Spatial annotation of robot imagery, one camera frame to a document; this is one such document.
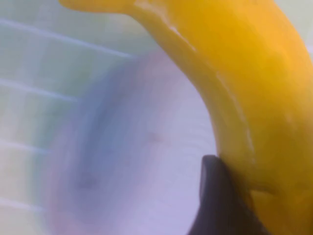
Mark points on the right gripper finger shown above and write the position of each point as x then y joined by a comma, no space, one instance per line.
220,208

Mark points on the yellow plastic banana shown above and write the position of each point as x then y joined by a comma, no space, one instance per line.
244,73

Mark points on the blue-grey round plate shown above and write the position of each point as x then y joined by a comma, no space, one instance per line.
146,176

